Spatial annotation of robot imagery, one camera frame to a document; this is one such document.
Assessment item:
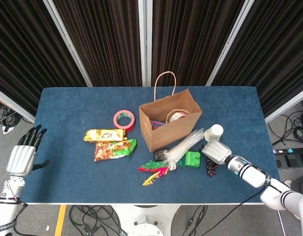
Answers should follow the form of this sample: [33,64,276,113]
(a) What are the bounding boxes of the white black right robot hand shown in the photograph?
[201,140,232,165]

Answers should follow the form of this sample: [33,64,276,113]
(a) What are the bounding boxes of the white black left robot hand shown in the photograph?
[6,124,51,177]

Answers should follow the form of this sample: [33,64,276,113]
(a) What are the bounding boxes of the dark purple grape bunch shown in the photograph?
[205,158,219,177]

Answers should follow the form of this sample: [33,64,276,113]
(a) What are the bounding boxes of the green toy building block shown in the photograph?
[185,151,202,169]

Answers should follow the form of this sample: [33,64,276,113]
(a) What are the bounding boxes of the bundle of clear straws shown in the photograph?
[165,128,206,171]

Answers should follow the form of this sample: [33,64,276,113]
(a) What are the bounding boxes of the clear tub with brown filling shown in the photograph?
[165,110,191,123]

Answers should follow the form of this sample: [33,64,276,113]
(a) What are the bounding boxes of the blue snack bag red edges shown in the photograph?
[149,119,166,129]

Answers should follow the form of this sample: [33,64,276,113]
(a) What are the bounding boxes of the green orange snack packet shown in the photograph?
[93,139,138,162]

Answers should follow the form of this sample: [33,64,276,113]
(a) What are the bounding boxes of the floral paper cup stack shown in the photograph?
[204,124,224,143]

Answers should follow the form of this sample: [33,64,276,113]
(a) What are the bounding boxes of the blue table cloth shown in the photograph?
[20,86,281,204]

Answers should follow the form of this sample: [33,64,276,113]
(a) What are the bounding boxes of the colourful feather shuttlecock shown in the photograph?
[138,159,183,187]

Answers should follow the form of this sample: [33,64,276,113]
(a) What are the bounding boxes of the yellow floor tape strip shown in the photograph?
[54,205,67,236]

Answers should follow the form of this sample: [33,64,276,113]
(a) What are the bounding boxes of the golden snack packet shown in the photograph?
[83,128,127,143]

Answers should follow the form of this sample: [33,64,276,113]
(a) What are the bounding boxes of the red tape roll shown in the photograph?
[113,110,137,131]

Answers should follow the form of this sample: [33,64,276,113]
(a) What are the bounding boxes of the dark trouser leg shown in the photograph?
[290,171,303,195]

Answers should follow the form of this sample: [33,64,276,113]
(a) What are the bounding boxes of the dark pleated partition panel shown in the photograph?
[0,0,93,123]
[206,0,303,123]
[43,0,148,87]
[145,0,255,87]

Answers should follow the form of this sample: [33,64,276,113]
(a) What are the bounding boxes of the black floor cable bundle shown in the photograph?
[68,205,129,236]
[0,98,22,131]
[268,98,303,146]

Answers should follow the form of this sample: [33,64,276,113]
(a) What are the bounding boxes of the brown paper bag with handles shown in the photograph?
[138,71,203,153]

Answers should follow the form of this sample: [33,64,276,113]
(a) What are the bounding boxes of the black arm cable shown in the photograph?
[205,181,282,236]

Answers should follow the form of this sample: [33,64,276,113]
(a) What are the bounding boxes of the black cable with green plug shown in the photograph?
[180,205,209,236]

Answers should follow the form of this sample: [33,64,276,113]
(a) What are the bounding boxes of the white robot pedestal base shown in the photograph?
[111,204,181,236]

